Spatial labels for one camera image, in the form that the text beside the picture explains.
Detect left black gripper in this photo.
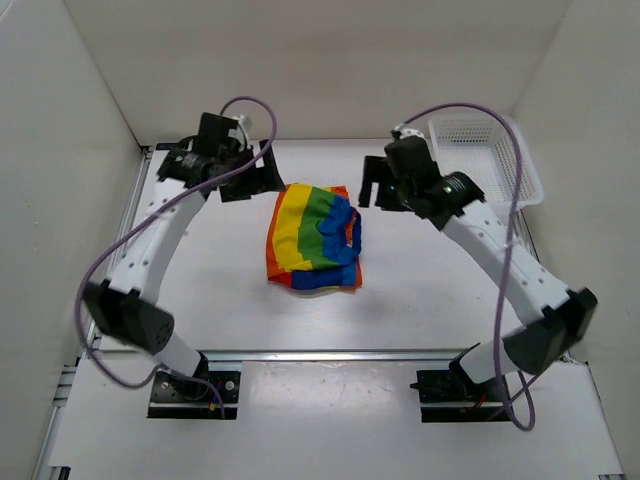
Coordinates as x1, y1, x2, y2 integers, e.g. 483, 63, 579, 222
219, 140, 285, 203

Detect rainbow striped shorts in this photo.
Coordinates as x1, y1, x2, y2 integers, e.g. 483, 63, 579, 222
266, 183, 363, 292

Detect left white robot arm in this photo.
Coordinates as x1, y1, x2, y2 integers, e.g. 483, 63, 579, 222
79, 113, 284, 400

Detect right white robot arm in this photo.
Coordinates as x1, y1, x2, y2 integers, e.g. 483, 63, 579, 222
359, 136, 597, 400

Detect white plastic basket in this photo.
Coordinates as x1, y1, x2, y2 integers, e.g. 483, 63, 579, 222
428, 111, 517, 215

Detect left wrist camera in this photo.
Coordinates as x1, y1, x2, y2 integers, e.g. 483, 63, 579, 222
228, 115, 252, 151

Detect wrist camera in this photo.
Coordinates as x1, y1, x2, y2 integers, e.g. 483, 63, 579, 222
228, 115, 252, 151
391, 124, 428, 142

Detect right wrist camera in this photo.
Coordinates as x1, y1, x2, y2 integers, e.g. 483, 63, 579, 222
391, 124, 428, 142

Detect aluminium front rail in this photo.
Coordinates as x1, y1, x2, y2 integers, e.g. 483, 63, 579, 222
203, 349, 461, 362

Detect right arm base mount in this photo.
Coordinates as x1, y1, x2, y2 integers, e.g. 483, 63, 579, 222
409, 361, 509, 424

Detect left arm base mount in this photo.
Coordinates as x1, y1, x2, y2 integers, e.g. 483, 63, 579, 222
147, 362, 241, 421

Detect aluminium left side rail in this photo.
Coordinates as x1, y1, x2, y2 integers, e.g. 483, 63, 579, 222
29, 143, 154, 480

